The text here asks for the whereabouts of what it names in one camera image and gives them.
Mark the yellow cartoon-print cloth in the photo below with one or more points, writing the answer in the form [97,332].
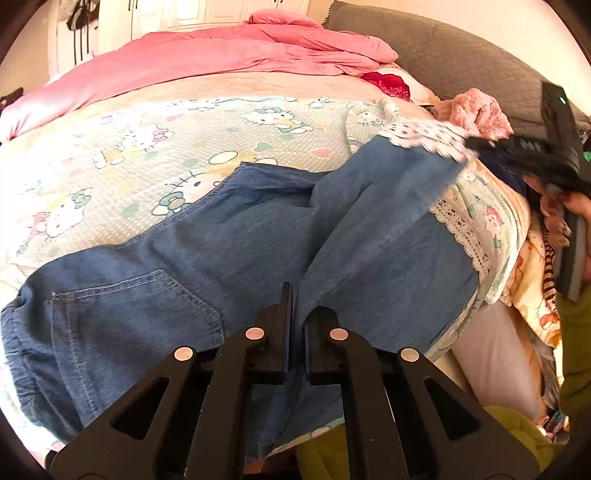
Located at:
[531,286]

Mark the person's green clothing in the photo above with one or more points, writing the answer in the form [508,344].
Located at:
[508,431]

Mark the cartoon-print blanket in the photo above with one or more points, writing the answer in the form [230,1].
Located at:
[138,152]

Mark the pink duvet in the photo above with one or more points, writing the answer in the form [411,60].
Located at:
[207,60]

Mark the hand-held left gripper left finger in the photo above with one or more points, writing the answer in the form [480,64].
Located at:
[281,344]

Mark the pink fluffy cloth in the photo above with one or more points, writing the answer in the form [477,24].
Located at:
[480,115]

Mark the hanging bags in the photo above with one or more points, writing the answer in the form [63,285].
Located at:
[81,23]

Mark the blue denim pants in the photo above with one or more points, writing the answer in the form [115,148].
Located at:
[369,230]

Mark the person's right hand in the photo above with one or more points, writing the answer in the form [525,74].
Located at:
[556,217]

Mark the striped cloth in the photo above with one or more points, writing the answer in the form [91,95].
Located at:
[549,272]

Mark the beige bed sheet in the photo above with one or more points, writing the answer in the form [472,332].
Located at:
[277,85]

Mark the dark bag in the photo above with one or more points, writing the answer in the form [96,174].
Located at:
[10,98]

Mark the red floral pillow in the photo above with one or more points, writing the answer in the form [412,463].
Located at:
[388,84]

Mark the lilac mattress cover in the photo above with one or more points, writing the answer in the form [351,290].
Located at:
[498,355]

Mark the grey quilted headboard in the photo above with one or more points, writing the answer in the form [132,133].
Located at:
[461,60]

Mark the white wardrobe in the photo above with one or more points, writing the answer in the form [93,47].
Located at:
[207,11]

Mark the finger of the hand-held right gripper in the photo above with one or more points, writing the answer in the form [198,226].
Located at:
[498,145]

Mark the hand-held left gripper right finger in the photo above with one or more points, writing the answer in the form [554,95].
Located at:
[318,346]

